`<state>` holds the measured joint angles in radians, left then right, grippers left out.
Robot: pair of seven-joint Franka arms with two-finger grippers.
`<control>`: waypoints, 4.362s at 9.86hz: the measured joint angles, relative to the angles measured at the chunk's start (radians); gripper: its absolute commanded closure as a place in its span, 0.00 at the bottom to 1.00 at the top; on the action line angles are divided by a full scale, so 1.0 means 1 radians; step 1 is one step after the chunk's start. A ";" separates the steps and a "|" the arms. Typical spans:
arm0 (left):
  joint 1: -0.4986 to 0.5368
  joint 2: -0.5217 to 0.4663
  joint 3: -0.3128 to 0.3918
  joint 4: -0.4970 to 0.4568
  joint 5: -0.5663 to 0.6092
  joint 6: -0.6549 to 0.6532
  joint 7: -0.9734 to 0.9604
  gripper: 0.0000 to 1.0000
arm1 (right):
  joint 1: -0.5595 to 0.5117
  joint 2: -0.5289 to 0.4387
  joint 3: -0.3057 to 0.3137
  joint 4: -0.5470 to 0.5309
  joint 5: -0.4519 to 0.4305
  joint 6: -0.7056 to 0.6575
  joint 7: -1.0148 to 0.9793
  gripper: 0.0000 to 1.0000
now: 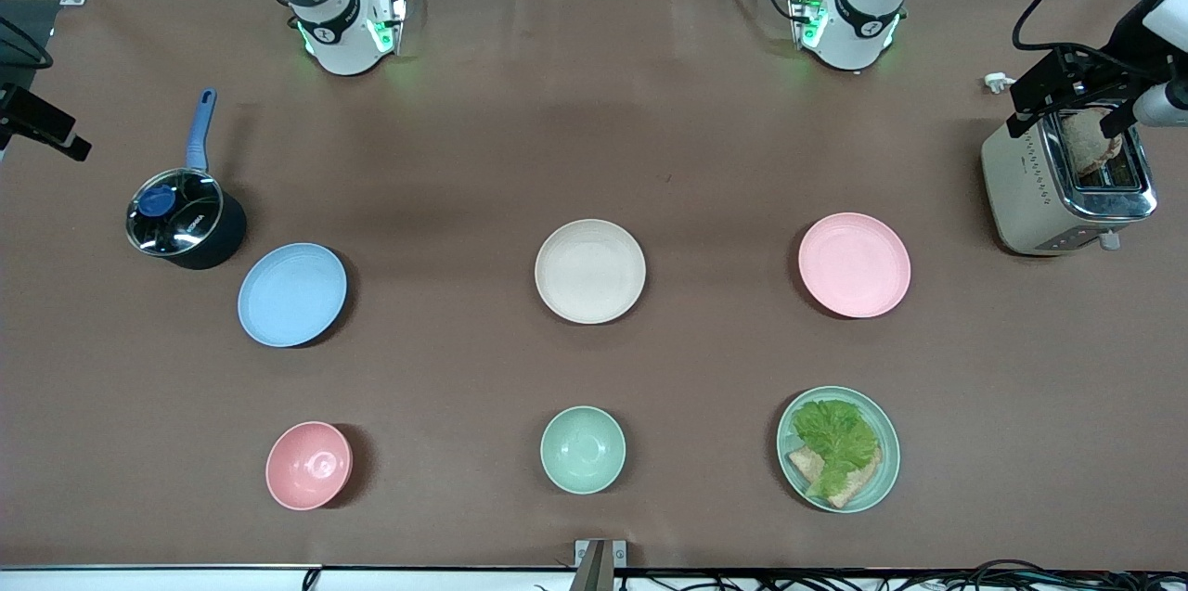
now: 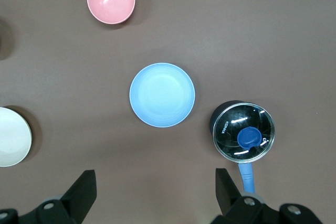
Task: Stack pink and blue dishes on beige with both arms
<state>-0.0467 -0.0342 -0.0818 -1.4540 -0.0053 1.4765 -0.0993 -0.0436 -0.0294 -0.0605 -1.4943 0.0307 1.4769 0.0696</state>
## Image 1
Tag pink plate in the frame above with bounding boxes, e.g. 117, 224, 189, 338
798, 212, 912, 319

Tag blue plate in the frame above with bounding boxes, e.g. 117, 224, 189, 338
238, 243, 348, 349

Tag brown toast slice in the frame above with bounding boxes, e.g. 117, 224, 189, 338
1061, 109, 1126, 176

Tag beige chrome toaster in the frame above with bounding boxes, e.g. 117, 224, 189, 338
981, 104, 1159, 256

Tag glass lid with blue knob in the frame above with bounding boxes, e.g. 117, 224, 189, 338
126, 168, 226, 256

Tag green plate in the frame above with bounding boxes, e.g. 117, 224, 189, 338
777, 386, 901, 514

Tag green lettuce leaf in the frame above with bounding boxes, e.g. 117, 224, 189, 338
791, 399, 881, 499

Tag pink bowl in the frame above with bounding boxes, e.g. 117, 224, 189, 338
265, 421, 354, 511

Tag bread slice under lettuce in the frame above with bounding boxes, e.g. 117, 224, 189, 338
787, 444, 883, 509

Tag brown table cover sheet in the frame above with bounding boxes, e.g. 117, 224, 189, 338
0, 0, 1188, 571

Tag beige plate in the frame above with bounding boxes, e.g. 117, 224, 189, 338
535, 219, 647, 325

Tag green bowl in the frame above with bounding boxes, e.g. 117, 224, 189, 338
540, 405, 626, 495

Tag black cable loop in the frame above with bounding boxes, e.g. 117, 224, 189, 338
0, 16, 55, 71

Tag dark saucepan with blue handle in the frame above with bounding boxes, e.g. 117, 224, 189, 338
125, 88, 249, 272

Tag black cable bundle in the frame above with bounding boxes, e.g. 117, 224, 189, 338
613, 559, 1188, 591

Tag metal table edge bracket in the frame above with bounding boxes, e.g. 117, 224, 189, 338
574, 539, 627, 591

